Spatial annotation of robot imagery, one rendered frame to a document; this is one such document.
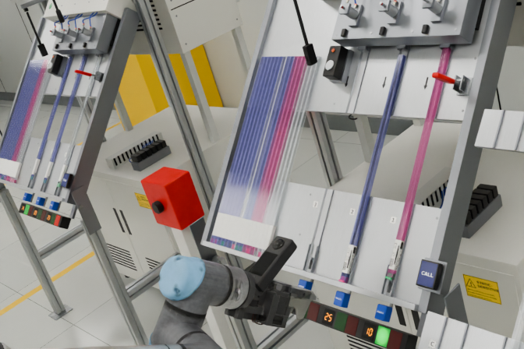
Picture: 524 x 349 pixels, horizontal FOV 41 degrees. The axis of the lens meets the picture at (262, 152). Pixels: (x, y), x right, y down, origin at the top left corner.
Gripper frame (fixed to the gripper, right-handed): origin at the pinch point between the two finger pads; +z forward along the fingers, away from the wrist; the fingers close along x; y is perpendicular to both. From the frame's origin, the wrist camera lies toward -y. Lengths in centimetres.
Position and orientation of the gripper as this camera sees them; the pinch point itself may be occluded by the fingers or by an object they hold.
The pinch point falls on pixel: (311, 293)
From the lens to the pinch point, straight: 144.9
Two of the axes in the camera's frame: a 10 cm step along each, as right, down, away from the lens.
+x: 6.7, 0.9, -7.4
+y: -2.6, 9.6, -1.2
